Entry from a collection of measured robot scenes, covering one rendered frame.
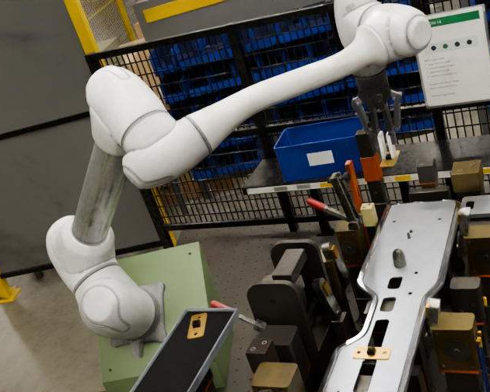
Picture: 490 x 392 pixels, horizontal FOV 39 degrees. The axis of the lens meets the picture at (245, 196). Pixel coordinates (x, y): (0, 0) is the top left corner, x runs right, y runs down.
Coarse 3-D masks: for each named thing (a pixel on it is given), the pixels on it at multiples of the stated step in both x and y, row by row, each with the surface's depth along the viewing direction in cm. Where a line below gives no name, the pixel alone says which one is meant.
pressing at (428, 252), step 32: (384, 224) 203; (416, 224) 198; (448, 224) 193; (384, 256) 189; (416, 256) 184; (448, 256) 181; (384, 288) 176; (416, 288) 172; (416, 320) 162; (352, 352) 159; (384, 352) 156; (320, 384) 152; (352, 384) 150; (384, 384) 147
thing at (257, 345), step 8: (256, 344) 155; (264, 344) 155; (272, 344) 155; (248, 352) 154; (256, 352) 153; (264, 352) 152; (272, 352) 155; (248, 360) 155; (256, 360) 154; (264, 360) 153; (272, 360) 155; (256, 368) 155
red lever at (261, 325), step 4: (212, 304) 164; (216, 304) 164; (220, 304) 165; (224, 304) 165; (240, 316) 164; (244, 316) 164; (244, 320) 164; (248, 320) 164; (252, 320) 164; (256, 320) 163; (260, 320) 164; (252, 324) 163; (256, 324) 162; (260, 324) 163; (264, 324) 163; (256, 328) 163; (260, 328) 163
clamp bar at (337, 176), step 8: (336, 176) 192; (344, 176) 189; (336, 184) 190; (344, 184) 193; (336, 192) 192; (344, 192) 191; (344, 200) 192; (344, 208) 194; (352, 208) 196; (352, 216) 194
